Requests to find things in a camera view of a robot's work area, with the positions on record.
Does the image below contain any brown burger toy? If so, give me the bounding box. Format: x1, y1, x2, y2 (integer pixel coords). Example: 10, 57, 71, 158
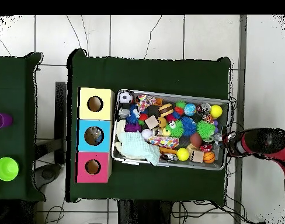
158, 103, 175, 118

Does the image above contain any large blue spiky ball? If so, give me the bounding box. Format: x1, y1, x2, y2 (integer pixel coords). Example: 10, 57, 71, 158
180, 116, 198, 137

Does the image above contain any green spiky ball with eyes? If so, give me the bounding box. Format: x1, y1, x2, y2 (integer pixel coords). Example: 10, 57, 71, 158
165, 120, 185, 138

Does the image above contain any mint green cloth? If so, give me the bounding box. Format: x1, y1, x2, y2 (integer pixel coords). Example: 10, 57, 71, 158
119, 131, 161, 166

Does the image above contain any small soccer ball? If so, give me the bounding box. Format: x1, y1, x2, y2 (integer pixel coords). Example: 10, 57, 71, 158
119, 90, 134, 105

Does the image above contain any plain yellow ball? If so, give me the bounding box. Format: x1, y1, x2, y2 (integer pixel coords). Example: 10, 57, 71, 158
176, 148, 190, 162

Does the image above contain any clear mesh bin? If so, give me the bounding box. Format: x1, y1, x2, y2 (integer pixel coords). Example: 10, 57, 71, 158
111, 88, 231, 172

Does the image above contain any wooden box with three holes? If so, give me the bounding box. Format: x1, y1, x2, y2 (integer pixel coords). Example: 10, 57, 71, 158
76, 86, 115, 184

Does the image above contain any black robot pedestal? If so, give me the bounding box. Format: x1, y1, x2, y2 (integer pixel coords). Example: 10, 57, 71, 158
118, 199, 180, 224

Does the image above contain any small orange basketball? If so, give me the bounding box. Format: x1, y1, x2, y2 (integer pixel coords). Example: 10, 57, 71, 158
203, 151, 216, 164

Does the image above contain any small globe ball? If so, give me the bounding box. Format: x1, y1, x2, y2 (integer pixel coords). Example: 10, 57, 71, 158
183, 103, 197, 117

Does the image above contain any yellow smiley ball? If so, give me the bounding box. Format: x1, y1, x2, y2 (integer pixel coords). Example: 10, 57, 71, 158
210, 104, 224, 118

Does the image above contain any purple cup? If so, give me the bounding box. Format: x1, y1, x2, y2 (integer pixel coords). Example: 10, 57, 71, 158
0, 111, 14, 131

